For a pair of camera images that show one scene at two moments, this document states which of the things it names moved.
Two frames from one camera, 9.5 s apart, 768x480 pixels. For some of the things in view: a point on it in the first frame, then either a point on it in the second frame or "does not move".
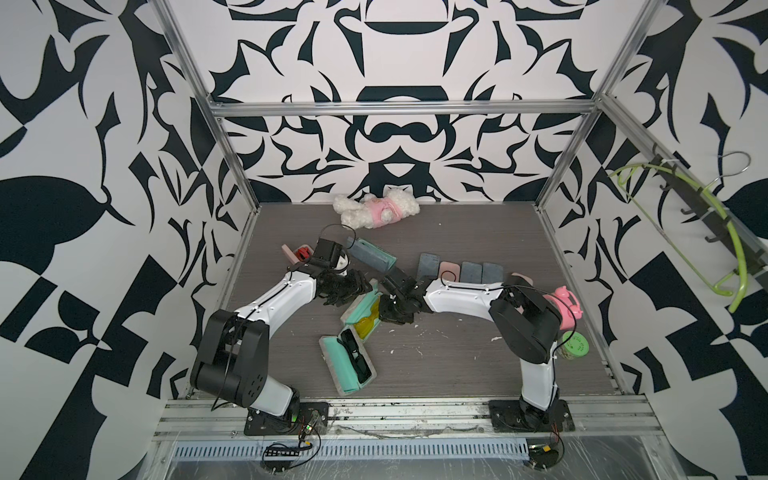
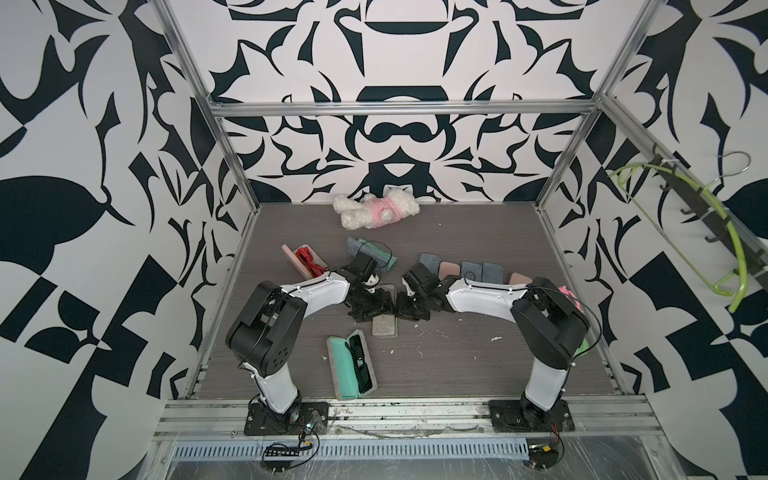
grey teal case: (372, 255) does not move
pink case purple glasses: (517, 278) does not move
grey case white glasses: (428, 266) does not move
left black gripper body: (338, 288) to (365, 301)
